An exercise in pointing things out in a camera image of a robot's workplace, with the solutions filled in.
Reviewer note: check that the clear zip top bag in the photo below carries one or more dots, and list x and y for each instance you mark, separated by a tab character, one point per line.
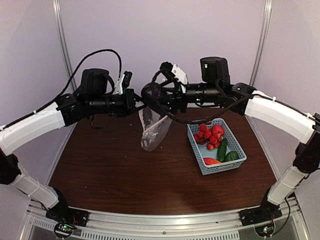
154	128

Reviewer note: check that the green cucumber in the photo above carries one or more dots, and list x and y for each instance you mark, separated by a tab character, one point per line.
222	150

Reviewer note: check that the green pepper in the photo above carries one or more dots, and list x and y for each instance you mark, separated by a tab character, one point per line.
231	156

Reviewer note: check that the aluminium frame post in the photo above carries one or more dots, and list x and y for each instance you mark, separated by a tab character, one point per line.
62	37
263	36

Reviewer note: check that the round circuit board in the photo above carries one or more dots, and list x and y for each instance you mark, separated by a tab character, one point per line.
63	230
264	231

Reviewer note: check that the front aluminium rail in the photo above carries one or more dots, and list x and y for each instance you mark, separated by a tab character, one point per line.
225	225

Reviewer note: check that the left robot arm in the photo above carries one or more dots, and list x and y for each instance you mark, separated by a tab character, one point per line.
97	94

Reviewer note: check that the left aluminium frame post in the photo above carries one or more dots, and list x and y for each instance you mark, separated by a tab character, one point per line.
62	37

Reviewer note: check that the light blue plastic basket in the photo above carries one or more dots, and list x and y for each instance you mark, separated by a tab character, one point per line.
200	151

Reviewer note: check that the orange red pepper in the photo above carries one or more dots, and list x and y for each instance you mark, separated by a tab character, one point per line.
210	161

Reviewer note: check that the purple eggplant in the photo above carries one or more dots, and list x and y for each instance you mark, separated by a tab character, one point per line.
150	94

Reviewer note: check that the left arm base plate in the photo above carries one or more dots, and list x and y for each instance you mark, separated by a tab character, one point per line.
70	216

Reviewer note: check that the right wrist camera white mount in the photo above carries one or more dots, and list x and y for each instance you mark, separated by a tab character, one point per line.
173	73

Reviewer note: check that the left round circuit board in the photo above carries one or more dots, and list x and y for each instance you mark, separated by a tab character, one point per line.
63	230

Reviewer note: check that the right round circuit board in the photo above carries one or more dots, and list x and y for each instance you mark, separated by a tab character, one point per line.
264	231

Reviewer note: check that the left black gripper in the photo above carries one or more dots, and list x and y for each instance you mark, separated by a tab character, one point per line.
130	96

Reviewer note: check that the red wax apple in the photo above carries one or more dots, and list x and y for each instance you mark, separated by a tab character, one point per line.
217	131

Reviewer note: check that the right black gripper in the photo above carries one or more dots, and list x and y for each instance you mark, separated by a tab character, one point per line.
172	99

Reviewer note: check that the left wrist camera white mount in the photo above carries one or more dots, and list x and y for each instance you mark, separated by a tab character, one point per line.
122	83

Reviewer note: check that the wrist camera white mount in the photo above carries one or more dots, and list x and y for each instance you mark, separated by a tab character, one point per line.
122	83
173	73

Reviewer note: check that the red lychee fruit bunch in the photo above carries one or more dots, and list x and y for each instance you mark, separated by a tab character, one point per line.
204	136

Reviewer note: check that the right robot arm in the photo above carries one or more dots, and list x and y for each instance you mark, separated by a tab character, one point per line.
246	100

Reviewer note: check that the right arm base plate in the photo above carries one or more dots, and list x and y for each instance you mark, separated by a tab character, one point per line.
257	215

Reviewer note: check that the right aluminium frame post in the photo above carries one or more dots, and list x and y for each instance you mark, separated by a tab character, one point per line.
263	36

